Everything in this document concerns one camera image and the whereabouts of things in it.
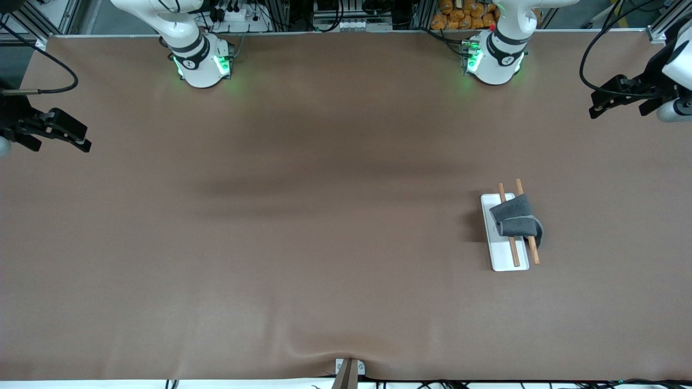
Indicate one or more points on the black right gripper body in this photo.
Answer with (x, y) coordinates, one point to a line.
(12, 115)

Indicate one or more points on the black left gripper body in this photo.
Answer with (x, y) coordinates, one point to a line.
(650, 82)

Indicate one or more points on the grey and purple towel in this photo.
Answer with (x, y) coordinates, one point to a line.
(513, 219)

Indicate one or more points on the white rack with wooden bars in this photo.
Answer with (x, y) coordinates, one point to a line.
(500, 254)

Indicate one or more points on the pile of orange packets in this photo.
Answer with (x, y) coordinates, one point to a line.
(459, 16)

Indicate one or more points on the brown table mat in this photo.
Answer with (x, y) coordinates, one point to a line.
(346, 216)

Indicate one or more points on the aluminium frame profile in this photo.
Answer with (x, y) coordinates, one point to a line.
(43, 19)
(667, 24)

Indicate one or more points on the grey metal clamp bracket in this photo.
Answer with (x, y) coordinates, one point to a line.
(361, 368)

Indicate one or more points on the brown wooden post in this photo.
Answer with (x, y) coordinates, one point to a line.
(346, 378)

